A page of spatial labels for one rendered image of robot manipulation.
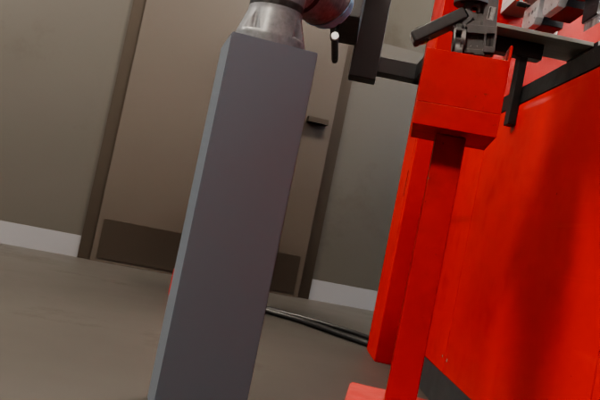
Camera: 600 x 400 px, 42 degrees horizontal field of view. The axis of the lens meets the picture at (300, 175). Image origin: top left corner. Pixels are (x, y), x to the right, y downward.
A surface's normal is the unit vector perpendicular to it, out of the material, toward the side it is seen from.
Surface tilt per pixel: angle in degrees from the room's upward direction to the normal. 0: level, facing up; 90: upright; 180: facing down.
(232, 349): 90
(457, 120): 90
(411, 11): 90
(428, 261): 90
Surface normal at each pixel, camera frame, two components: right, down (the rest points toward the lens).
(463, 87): -0.12, -0.09
